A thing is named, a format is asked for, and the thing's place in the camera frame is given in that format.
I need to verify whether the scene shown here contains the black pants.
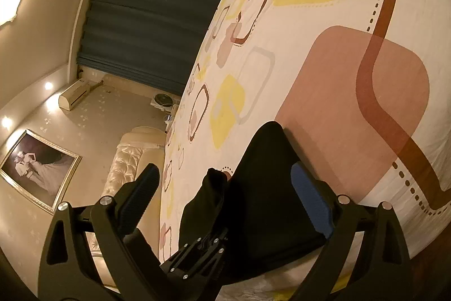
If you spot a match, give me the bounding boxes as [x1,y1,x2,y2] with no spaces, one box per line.
[179,122,326,284]

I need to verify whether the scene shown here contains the cream tufted leather headboard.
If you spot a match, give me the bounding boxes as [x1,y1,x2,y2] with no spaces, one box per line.
[84,125,168,289]

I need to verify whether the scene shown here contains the white wall air conditioner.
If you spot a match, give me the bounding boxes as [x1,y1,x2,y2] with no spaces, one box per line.
[58,79,91,111]

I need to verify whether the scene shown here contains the dark teal curtain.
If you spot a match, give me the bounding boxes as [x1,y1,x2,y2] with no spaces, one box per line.
[77,0,221,95]

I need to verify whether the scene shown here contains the framed wedding photo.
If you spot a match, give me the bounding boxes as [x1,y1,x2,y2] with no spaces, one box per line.
[1,129,82,213]

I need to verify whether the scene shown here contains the patterned white bed sheet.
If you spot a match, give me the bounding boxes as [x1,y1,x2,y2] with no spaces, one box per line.
[159,0,450,300]

